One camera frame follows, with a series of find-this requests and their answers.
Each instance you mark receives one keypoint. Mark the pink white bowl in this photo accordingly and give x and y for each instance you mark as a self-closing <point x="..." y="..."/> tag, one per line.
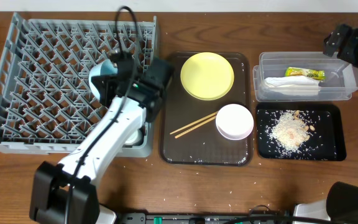
<point x="234" y="122"/>

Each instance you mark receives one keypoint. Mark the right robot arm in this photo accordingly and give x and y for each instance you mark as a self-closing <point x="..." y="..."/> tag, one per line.
<point x="341" y="205"/>

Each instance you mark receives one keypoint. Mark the wooden chopstick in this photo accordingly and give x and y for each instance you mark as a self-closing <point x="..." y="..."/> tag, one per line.
<point x="195" y="127"/>
<point x="195" y="122"/>

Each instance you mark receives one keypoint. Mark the black rectangular tray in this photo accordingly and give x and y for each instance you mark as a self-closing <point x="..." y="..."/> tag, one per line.
<point x="326" y="142"/>

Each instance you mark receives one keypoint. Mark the clear plastic waste bin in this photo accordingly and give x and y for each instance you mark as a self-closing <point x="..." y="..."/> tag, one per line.
<point x="340" y="83"/>

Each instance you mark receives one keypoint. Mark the light blue bowl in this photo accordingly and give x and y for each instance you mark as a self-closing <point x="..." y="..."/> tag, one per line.
<point x="104" y="68"/>

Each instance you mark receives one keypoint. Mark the white plastic cup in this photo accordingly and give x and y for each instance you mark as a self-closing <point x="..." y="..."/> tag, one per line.
<point x="135" y="139"/>

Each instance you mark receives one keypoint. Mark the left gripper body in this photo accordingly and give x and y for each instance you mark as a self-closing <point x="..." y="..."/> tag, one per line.
<point x="103" y="88"/>

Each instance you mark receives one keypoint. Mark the white paper napkin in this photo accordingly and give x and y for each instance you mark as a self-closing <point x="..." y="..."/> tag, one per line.
<point x="293" y="86"/>

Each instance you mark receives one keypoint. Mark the grey plastic dishwasher rack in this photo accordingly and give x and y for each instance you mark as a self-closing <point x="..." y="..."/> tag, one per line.
<point x="46" y="103"/>

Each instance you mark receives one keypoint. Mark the dark brown serving tray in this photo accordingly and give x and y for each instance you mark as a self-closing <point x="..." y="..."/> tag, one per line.
<point x="205" y="145"/>

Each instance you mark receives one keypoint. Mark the green yellow snack wrapper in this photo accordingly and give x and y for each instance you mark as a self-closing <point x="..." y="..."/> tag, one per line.
<point x="314" y="74"/>

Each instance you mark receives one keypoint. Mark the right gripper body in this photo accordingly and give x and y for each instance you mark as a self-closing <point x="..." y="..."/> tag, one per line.
<point x="344" y="30"/>

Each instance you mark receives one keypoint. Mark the yellow round plate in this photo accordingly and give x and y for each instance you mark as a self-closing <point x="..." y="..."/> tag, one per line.
<point x="207" y="76"/>

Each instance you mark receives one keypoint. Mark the rice food waste pile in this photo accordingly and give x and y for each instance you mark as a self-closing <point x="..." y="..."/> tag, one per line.
<point x="290" y="130"/>

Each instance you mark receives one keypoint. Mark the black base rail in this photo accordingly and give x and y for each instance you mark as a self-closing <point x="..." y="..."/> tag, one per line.
<point x="143" y="218"/>

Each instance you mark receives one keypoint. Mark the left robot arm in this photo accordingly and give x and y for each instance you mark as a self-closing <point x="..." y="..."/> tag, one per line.
<point x="66" y="192"/>

